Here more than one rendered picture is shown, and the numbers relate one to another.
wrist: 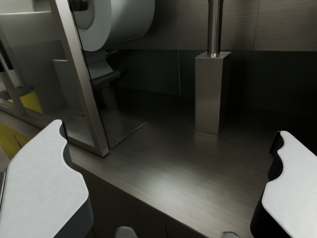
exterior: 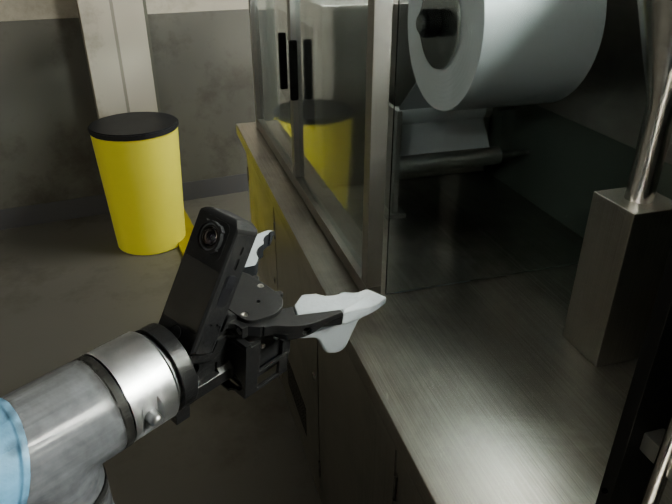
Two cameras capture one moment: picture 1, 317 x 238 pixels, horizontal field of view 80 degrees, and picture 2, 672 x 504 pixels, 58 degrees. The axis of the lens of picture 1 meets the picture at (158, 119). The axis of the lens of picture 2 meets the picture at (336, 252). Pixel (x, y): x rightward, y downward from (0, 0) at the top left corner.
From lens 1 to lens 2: 0.50 m
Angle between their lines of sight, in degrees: 32
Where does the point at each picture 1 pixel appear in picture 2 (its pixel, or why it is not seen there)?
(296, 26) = not seen: outside the picture
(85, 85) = (376, 178)
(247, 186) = (543, 457)
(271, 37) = not seen: outside the picture
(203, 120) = (579, 323)
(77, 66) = (373, 148)
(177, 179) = (445, 388)
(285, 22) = not seen: outside the picture
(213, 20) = (645, 135)
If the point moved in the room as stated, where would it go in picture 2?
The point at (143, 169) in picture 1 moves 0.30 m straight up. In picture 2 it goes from (409, 348) to (420, 181)
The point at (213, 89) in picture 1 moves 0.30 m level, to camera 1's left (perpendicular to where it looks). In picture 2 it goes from (608, 269) to (430, 219)
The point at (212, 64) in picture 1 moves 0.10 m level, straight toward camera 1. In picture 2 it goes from (616, 219) to (574, 238)
